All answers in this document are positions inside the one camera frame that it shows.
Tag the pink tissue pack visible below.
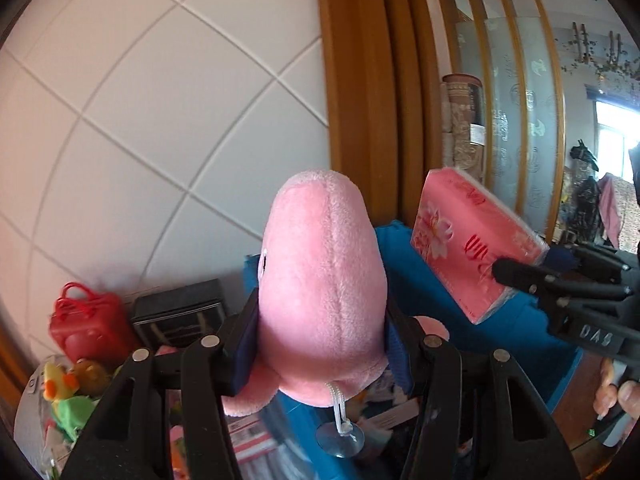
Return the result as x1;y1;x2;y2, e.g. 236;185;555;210
411;167;549;324

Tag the person's right hand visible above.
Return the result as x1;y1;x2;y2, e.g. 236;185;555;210
592;359;640;420

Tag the green plush toy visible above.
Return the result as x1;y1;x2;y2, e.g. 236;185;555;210
51;396;98;443

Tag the yellow duck plush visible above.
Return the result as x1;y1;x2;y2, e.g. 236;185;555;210
43;360;112;402

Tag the red toy suitcase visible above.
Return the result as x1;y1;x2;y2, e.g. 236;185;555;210
49;282;139;370

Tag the black gift box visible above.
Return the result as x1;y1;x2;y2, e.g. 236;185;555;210
131;280;227;350

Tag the blue plastic storage crate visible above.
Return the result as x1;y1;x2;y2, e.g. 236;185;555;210
243;220;584;480

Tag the rolled patterned carpet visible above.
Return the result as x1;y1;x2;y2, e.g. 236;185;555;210
440;73;486;182

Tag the wooden glass partition screen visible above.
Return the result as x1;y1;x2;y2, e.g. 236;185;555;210
438;0;565;240

